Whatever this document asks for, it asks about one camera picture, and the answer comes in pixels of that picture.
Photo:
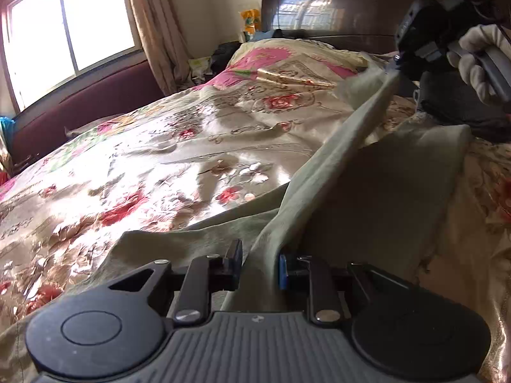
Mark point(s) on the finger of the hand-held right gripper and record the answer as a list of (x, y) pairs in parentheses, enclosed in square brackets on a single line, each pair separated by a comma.
[(396, 60)]

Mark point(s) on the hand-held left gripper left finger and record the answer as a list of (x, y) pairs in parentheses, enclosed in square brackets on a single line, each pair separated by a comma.
[(234, 264)]

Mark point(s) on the beige curtain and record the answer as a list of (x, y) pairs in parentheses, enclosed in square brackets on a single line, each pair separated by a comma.
[(157, 28)]

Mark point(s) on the yellow green packet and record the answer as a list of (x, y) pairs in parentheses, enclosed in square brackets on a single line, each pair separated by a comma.
[(250, 22)]

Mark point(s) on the floral satin bedspread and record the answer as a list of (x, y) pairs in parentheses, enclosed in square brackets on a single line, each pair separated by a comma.
[(159, 147)]

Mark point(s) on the window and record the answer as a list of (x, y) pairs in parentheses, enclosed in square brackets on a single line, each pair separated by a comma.
[(72, 28)]

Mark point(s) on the olive green pants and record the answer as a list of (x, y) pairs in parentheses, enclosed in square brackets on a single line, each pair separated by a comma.
[(359, 191)]

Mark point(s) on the gold satin roll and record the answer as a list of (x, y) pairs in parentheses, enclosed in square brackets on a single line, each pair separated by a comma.
[(295, 79)]

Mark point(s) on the dark cloth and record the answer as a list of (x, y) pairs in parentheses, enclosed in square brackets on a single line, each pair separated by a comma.
[(455, 101)]

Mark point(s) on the black bag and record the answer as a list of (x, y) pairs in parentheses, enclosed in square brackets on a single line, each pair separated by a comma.
[(221, 56)]

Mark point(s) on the maroon padded bench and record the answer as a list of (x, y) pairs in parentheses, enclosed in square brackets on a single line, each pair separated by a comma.
[(92, 95)]

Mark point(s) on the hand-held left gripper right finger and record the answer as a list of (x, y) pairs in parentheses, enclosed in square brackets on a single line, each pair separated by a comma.
[(283, 272)]

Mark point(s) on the blue cloth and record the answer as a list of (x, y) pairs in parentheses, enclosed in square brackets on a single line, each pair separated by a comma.
[(4, 127)]

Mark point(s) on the person's right hand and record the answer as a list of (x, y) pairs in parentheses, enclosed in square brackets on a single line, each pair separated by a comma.
[(473, 70)]

